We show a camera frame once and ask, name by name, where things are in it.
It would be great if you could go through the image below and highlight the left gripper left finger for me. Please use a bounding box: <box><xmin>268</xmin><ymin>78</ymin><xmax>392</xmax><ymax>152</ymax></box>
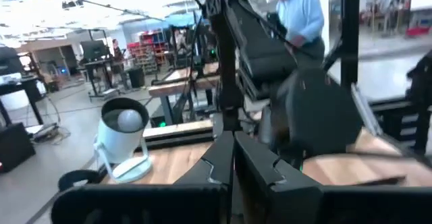
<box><xmin>50</xmin><ymin>131</ymin><xmax>236</xmax><ymax>224</ymax></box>

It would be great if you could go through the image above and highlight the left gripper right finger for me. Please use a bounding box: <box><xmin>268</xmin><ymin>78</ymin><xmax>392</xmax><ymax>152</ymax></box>
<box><xmin>235</xmin><ymin>131</ymin><xmax>432</xmax><ymax>224</ymax></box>

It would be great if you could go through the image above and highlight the background wooden table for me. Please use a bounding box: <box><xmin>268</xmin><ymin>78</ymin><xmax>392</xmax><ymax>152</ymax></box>
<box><xmin>147</xmin><ymin>61</ymin><xmax>222</xmax><ymax>125</ymax></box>

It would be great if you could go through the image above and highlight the white cup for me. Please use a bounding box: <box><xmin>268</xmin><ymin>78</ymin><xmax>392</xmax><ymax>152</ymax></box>
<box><xmin>92</xmin><ymin>97</ymin><xmax>153</xmax><ymax>184</ymax></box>

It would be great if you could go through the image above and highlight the person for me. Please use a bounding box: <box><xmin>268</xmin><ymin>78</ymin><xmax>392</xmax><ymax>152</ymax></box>
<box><xmin>269</xmin><ymin>0</ymin><xmax>327</xmax><ymax>70</ymax></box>
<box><xmin>110</xmin><ymin>38</ymin><xmax>131</xmax><ymax>90</ymax></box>

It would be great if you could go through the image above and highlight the dark metal cart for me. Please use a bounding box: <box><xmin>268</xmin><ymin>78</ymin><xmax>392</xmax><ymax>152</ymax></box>
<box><xmin>406</xmin><ymin>50</ymin><xmax>432</xmax><ymax>156</ymax></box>

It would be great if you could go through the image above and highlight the black waste bin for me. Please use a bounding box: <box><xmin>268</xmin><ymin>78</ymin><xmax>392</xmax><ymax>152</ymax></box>
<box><xmin>128</xmin><ymin>67</ymin><xmax>146</xmax><ymax>89</ymax></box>

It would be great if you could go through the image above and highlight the red storage shelf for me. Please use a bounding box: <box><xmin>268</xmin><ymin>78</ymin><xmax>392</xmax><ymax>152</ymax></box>
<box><xmin>126</xmin><ymin>30</ymin><xmax>168</xmax><ymax>75</ymax></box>

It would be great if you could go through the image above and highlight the black standing desk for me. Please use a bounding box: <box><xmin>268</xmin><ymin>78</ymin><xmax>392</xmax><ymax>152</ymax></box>
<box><xmin>84</xmin><ymin>58</ymin><xmax>132</xmax><ymax>99</ymax></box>

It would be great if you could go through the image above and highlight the black monitor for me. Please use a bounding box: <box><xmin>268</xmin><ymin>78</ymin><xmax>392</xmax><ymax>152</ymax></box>
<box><xmin>80</xmin><ymin>40</ymin><xmax>109</xmax><ymax>62</ymax></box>

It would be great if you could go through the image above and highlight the black box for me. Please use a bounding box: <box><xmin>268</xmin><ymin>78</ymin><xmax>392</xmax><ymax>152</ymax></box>
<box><xmin>0</xmin><ymin>121</ymin><xmax>36</xmax><ymax>174</ymax></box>

